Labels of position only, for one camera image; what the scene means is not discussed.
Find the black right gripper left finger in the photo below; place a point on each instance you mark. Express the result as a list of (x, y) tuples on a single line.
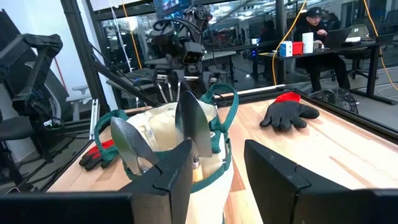
[(174, 174)]

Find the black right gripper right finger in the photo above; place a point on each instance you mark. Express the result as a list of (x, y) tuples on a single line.
[(280, 189)]

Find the red black gardening glove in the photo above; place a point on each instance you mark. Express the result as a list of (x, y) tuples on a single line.
[(93, 158), (286, 115)]

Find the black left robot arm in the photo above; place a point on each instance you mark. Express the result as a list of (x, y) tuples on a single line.
[(164, 37)]

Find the grey desk with keyboard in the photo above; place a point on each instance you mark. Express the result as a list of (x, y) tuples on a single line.
[(124, 84)]

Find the white mug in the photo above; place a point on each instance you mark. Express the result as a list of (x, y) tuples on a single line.
[(255, 41)]

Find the blue white box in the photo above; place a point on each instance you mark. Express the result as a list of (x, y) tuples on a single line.
[(286, 49)]

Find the red box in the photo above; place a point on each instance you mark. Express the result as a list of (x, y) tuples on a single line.
[(297, 48)]

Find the white cylinder container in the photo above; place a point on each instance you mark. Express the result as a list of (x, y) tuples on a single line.
[(308, 43)]

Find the person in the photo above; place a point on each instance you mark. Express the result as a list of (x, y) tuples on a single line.
[(323, 70)]

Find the black office desk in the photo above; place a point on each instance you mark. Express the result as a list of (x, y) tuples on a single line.
[(371, 71)]

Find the dark laptop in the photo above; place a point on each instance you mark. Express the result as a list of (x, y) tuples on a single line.
[(335, 37)]

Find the black office chair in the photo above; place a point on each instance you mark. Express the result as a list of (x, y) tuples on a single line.
[(34, 62)]

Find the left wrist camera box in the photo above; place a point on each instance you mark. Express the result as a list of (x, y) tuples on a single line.
[(192, 56)]

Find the silver aluminium bracket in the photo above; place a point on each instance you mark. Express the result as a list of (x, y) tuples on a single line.
[(94, 119)]

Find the black aluminium rig frame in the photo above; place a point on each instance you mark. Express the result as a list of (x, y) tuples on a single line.
[(86, 62)]

